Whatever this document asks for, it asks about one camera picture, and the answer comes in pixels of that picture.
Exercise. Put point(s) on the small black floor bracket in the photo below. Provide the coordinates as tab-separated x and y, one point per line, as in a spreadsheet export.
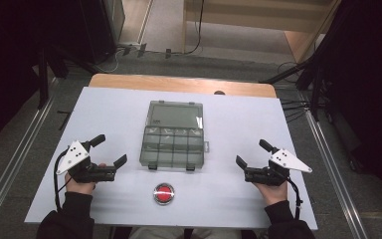
64	119

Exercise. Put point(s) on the light wooden furniture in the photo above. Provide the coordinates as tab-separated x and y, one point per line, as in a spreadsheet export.
245	16

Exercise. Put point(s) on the red round push button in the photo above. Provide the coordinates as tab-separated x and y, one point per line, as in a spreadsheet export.
163	193

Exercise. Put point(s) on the person's right hand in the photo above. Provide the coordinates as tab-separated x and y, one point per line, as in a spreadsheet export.
273	194

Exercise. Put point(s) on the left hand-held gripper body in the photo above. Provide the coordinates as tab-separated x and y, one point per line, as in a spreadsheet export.
79	162

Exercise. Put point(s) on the black metal stand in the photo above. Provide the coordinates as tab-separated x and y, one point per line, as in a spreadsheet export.
315	86
43	79

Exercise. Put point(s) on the metal floor rail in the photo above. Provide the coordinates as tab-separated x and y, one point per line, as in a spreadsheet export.
331	166
16	156

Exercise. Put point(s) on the white table board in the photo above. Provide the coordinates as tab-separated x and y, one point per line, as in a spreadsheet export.
112	109

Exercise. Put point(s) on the black curtain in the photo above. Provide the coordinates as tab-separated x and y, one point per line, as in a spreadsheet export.
371	83
10	49

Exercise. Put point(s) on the clear plastic compartment box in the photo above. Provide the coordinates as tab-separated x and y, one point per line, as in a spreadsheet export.
174	139

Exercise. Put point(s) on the wooden table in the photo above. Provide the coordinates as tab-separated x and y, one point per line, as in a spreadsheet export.
179	83

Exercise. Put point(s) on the person's left hand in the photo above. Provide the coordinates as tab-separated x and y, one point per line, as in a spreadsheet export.
79	187

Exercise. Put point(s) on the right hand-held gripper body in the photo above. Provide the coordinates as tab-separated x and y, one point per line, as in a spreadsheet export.
275	171

